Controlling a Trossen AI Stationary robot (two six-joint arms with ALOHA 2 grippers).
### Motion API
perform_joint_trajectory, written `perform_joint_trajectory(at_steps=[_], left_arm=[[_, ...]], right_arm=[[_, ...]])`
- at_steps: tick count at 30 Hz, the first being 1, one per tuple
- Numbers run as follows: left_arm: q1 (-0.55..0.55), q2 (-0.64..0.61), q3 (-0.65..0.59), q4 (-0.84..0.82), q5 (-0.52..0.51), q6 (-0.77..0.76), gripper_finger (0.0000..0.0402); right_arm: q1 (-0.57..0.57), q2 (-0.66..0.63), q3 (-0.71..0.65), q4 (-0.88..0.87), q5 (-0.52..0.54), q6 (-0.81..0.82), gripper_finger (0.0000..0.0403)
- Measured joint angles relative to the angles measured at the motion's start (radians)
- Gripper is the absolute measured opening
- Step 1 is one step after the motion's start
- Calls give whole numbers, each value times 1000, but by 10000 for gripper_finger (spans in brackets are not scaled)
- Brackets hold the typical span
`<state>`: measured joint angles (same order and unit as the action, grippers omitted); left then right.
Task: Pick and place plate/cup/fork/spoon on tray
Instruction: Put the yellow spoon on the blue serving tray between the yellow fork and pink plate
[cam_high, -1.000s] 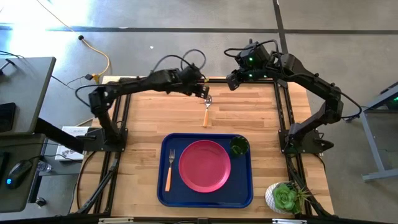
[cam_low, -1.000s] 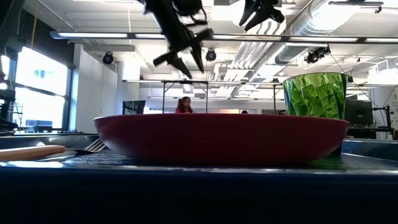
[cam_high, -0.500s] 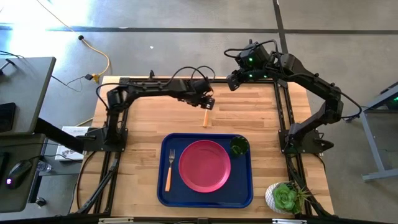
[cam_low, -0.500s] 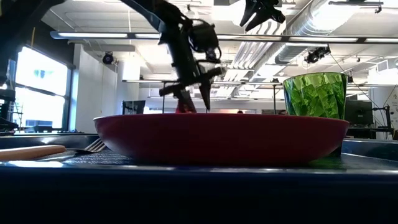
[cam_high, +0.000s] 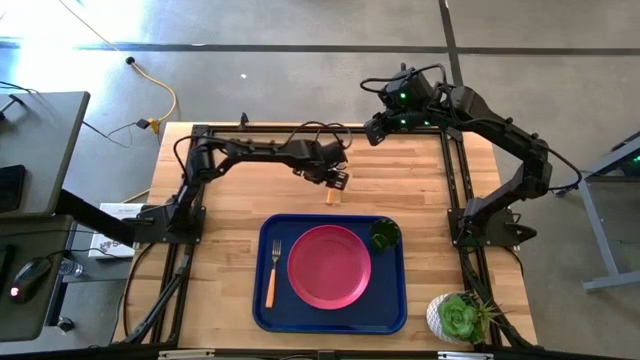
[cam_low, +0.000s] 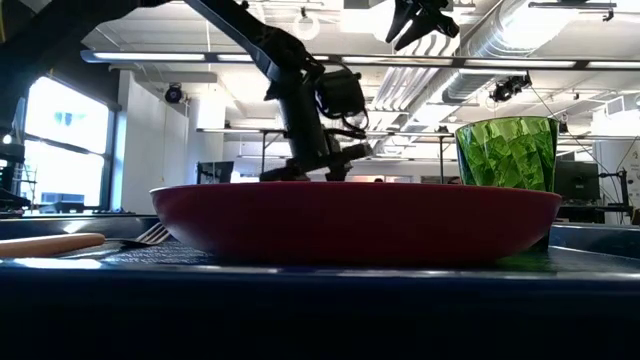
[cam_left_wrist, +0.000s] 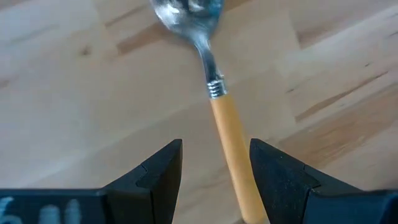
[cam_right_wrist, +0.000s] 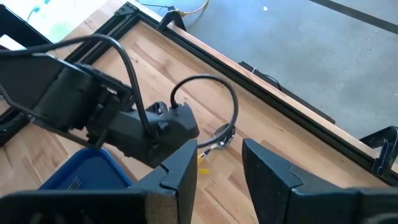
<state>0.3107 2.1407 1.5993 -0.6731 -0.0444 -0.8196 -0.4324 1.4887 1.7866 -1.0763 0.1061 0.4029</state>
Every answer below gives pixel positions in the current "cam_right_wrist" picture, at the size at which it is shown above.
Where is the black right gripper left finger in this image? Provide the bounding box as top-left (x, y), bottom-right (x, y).
top-left (0, 138), bottom-right (199, 224)

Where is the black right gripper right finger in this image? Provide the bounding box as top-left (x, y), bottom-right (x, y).
top-left (241, 138), bottom-right (398, 224)

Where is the silver metal spoon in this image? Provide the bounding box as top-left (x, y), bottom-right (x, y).
top-left (197, 123), bottom-right (238, 166)

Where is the silver metal fork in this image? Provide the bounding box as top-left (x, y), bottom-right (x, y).
top-left (67, 176), bottom-right (83, 190)

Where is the blue plastic tray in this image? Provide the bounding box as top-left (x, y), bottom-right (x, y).
top-left (38, 147), bottom-right (135, 191)

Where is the black table clamp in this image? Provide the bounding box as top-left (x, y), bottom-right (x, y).
top-left (359, 125), bottom-right (398, 179)
top-left (157, 9), bottom-right (188, 32)

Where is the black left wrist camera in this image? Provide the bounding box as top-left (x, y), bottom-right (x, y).
top-left (145, 100), bottom-right (200, 142)

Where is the black aluminium table rail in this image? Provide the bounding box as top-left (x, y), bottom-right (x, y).
top-left (133, 12), bottom-right (398, 187)
top-left (63, 12), bottom-right (141, 63)

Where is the black looped camera cable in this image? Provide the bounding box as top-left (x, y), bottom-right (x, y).
top-left (169, 73), bottom-right (240, 149)

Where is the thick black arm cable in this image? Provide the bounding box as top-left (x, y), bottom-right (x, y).
top-left (0, 33), bottom-right (154, 138)

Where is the black corner bracket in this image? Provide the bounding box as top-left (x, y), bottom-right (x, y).
top-left (114, 1), bottom-right (140, 17)

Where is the yellow cable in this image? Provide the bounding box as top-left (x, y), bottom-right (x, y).
top-left (178, 0), bottom-right (210, 17)

